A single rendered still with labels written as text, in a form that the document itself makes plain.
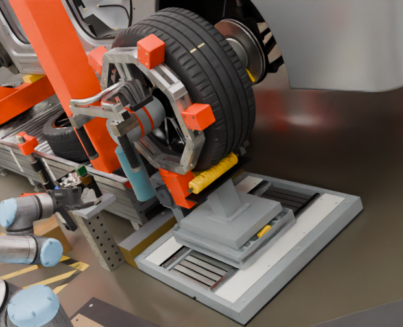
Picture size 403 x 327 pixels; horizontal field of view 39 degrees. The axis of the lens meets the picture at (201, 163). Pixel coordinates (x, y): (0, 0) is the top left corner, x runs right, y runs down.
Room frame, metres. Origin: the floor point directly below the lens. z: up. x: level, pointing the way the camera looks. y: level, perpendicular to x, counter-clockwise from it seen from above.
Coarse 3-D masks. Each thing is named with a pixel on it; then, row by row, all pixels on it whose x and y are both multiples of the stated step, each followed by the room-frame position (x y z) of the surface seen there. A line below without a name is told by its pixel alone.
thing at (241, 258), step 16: (288, 208) 2.22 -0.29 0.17; (272, 224) 2.18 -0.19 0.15; (288, 224) 2.18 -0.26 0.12; (176, 240) 2.44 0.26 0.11; (192, 240) 2.30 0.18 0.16; (208, 240) 2.26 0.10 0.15; (256, 240) 2.08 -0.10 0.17; (272, 240) 2.12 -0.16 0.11; (224, 256) 2.11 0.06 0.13; (240, 256) 2.02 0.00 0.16; (256, 256) 2.06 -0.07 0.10
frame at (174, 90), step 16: (128, 48) 2.21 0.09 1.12; (112, 64) 2.35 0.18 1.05; (160, 64) 2.07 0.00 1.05; (112, 80) 2.42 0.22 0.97; (160, 80) 2.01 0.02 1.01; (176, 80) 2.01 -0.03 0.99; (176, 96) 1.97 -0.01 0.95; (176, 112) 1.99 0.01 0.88; (144, 144) 2.38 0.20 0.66; (192, 144) 1.97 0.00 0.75; (160, 160) 2.24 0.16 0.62; (176, 160) 2.20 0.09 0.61; (192, 160) 2.10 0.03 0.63
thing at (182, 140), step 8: (152, 88) 2.29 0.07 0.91; (160, 96) 2.33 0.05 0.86; (168, 104) 2.30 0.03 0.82; (168, 112) 2.29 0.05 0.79; (168, 120) 2.28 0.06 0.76; (176, 120) 2.23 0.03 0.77; (160, 128) 2.42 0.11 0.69; (168, 128) 2.30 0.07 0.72; (176, 128) 2.24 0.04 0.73; (152, 136) 2.39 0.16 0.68; (160, 136) 2.38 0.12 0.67; (168, 136) 2.32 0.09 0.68; (176, 136) 2.38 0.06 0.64; (160, 144) 2.35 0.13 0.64; (168, 144) 2.34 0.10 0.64; (176, 144) 2.33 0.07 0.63; (176, 152) 2.27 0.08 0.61
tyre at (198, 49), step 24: (144, 24) 2.24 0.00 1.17; (168, 24) 2.18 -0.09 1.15; (192, 24) 2.17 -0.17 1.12; (168, 48) 2.06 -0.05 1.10; (192, 48) 2.06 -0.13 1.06; (216, 48) 2.08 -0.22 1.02; (192, 72) 2.00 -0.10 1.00; (216, 72) 2.03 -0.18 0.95; (240, 72) 2.06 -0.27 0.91; (192, 96) 2.02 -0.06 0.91; (216, 96) 1.99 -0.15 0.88; (240, 96) 2.04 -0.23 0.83; (216, 120) 1.97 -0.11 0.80; (240, 120) 2.04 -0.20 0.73; (216, 144) 2.00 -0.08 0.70; (240, 144) 2.16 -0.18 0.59
